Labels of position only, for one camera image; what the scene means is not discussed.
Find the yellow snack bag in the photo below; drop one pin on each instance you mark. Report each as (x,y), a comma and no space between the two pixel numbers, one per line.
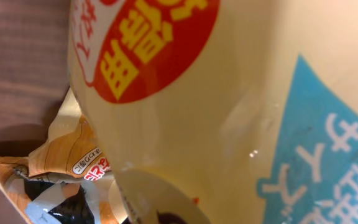
(200,111)

